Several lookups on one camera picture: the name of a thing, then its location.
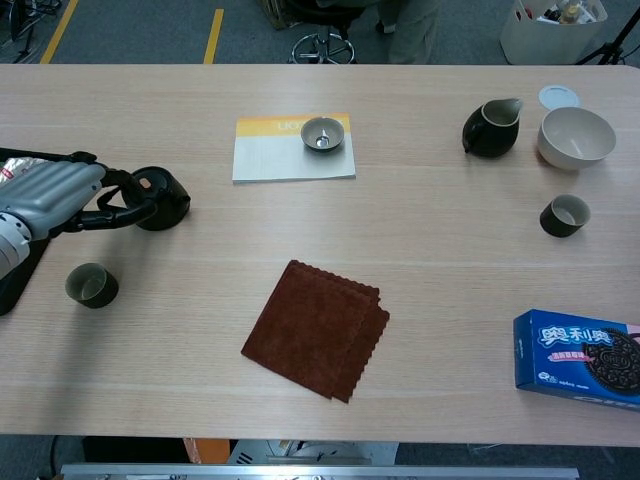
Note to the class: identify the chrome base stool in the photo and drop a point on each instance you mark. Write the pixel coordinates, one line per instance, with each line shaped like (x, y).
(324, 45)

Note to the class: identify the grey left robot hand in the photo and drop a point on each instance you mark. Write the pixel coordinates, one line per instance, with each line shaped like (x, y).
(55, 192)

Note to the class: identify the white round lid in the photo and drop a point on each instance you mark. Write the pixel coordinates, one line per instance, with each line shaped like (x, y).
(557, 95)

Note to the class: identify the white ceramic bowl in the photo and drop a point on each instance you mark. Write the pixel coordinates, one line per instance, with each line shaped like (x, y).
(575, 137)

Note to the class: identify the dark cup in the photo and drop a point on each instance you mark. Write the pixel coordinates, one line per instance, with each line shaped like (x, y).
(91, 286)
(564, 216)

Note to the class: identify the grey tea strainer bowl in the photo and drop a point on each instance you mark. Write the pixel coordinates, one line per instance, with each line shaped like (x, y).
(322, 136)

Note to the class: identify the black tripod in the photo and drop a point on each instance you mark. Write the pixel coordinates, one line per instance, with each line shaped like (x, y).
(612, 47)

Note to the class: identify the aluminium profile rail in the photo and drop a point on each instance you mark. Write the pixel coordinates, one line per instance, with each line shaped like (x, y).
(320, 472)

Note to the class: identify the brown folded tea cloth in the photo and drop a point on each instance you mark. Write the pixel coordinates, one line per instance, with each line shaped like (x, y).
(315, 330)

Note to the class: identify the wooden crate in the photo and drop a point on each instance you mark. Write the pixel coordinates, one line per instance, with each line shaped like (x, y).
(275, 14)

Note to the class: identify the blue Oreo cookie box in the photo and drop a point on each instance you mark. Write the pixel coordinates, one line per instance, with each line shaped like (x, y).
(565, 357)

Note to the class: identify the orange brown round object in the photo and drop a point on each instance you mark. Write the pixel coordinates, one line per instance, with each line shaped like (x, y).
(207, 451)

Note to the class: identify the dark pouring pitcher beige inside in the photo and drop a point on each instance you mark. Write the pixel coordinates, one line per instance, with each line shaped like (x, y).
(492, 140)

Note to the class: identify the person in khaki trousers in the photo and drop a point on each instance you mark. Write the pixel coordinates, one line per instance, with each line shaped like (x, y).
(410, 35)

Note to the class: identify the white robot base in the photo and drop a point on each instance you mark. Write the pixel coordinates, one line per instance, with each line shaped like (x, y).
(310, 452)

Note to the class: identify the black cast iron teapot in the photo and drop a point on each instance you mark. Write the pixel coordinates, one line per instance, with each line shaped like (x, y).
(170, 212)

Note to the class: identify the yellow and white booklet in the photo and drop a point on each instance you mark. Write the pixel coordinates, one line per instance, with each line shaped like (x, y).
(270, 160)

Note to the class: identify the black plastic tray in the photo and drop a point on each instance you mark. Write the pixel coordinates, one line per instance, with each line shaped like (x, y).
(15, 290)

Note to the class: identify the white storage bin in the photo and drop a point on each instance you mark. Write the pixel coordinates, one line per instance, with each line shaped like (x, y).
(545, 42)

